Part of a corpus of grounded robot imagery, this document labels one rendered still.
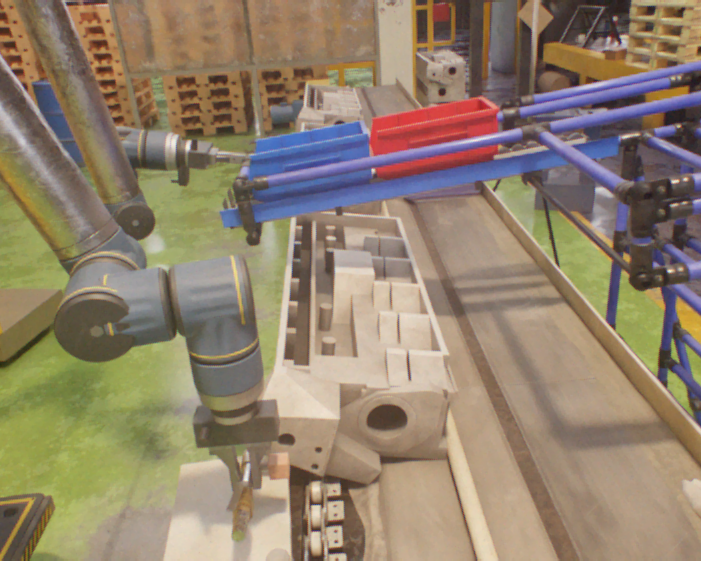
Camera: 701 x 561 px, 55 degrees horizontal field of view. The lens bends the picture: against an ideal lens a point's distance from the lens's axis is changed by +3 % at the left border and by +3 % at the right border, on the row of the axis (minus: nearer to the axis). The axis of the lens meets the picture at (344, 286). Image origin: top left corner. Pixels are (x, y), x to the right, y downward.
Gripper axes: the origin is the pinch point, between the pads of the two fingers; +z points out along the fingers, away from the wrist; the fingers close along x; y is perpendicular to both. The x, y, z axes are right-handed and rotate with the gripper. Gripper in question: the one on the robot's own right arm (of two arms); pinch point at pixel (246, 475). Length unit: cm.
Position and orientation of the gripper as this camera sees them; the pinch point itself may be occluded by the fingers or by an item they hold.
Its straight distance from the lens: 116.1
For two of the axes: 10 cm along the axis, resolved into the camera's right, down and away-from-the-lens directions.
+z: 0.7, 9.0, 4.2
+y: 0.4, 4.2, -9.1
